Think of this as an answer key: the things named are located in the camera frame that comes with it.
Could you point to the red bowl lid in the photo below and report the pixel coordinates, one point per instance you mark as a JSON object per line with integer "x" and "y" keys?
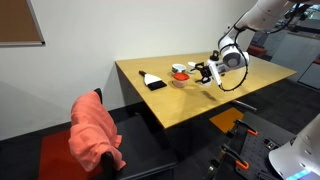
{"x": 181, "y": 76}

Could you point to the orange floor mat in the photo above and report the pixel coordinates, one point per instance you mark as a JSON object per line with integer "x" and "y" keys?
{"x": 225, "y": 120}

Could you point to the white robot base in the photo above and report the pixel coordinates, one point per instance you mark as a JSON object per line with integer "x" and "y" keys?
{"x": 300, "y": 156}

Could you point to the white black dust brush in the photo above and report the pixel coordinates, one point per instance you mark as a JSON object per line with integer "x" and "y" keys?
{"x": 151, "y": 81}

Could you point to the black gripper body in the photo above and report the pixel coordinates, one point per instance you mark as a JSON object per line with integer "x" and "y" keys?
{"x": 207, "y": 72}

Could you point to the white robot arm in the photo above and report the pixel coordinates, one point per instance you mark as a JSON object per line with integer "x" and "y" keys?
{"x": 260, "y": 18}

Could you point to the white round container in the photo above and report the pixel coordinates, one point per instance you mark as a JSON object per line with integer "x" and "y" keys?
{"x": 177, "y": 68}

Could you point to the salmon pink towel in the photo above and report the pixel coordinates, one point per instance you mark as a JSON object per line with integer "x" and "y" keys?
{"x": 93, "y": 133}

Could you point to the black clamp with orange handle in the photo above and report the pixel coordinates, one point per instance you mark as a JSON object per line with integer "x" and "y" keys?
{"x": 240, "y": 130}

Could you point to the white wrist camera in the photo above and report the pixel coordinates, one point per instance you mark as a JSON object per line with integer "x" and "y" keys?
{"x": 214, "y": 71}

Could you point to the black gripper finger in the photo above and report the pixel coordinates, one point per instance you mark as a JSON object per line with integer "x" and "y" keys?
{"x": 199, "y": 66}
{"x": 203, "y": 80}

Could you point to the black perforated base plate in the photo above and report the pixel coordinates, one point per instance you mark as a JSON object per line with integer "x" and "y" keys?
{"x": 254, "y": 150}

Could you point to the cork notice board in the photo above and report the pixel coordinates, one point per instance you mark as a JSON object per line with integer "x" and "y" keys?
{"x": 18, "y": 24}

